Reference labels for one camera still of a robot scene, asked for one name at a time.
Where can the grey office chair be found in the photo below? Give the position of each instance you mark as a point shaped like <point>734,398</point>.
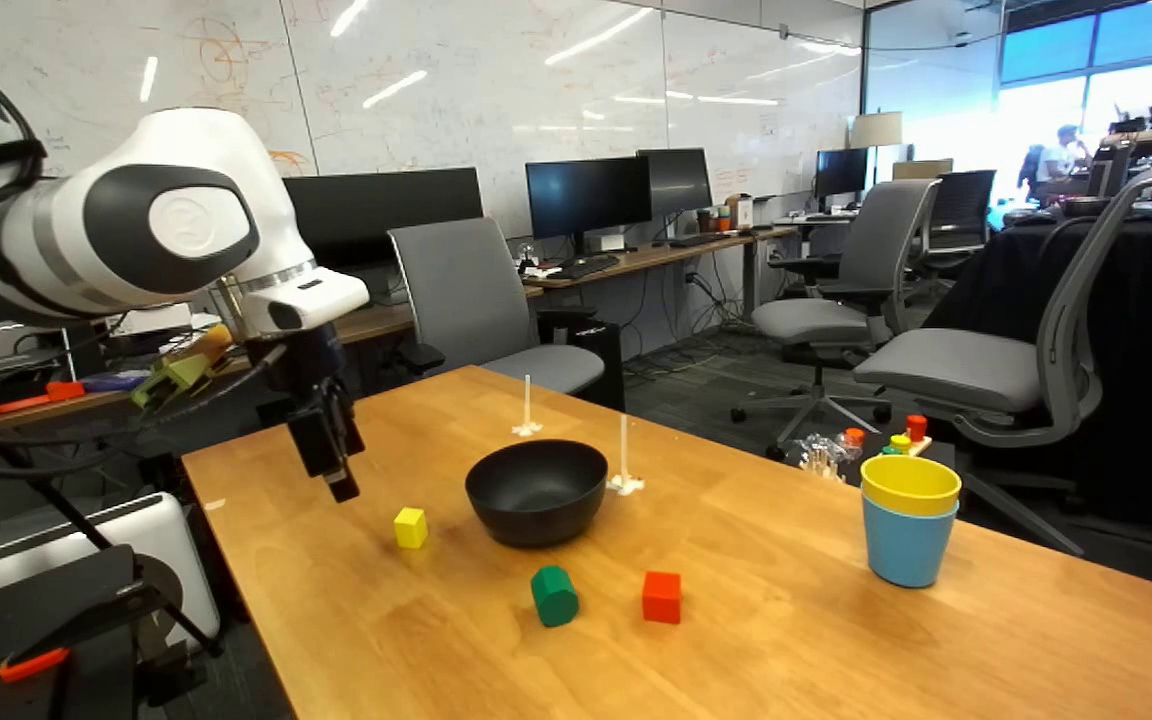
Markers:
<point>868,244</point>
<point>458,294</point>
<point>950,366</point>

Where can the seated person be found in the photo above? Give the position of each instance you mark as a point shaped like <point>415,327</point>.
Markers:
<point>1048,167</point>

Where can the green block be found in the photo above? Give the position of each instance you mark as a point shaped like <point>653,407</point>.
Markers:
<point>555,597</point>

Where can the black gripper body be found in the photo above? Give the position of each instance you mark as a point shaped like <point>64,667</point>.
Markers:
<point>322,427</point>

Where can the blue plastic cup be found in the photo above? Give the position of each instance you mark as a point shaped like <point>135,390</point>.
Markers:
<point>904,551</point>

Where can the black computer monitor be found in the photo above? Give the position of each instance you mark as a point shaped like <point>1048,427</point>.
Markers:
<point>840,171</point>
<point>585,196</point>
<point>961,205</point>
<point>401,214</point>
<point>678,182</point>

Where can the white table lamp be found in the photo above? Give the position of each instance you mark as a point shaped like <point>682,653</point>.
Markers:
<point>875,130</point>

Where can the black draped table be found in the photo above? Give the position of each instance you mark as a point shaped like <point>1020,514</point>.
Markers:
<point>1139,333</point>

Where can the yellow plastic cup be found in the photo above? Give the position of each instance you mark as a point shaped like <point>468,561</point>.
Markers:
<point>911,487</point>

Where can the yellow block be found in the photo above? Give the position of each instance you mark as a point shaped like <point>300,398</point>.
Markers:
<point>410,530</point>

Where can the silver case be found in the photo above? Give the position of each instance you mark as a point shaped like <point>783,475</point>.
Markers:
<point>151,527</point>

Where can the black bowl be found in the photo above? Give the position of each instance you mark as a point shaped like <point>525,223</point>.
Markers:
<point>536,514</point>

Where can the long wooden desk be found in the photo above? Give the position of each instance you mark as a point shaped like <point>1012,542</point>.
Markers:
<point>382,327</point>

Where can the clear plastic stand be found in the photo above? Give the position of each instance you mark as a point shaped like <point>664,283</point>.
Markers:
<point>626,487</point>
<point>525,428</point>

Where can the colourful peg toy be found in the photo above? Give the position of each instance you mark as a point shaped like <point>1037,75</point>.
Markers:
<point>915,428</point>

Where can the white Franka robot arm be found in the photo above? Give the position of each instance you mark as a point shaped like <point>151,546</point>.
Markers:
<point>179,224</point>

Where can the orange block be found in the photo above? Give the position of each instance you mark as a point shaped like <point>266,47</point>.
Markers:
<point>660,597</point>

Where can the red tool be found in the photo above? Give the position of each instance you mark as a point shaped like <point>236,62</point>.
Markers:
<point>61,395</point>

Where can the black diagonal rod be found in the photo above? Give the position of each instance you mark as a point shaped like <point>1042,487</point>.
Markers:
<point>19,457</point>

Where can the black computer tower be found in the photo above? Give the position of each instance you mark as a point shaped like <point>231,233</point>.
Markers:
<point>598,350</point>

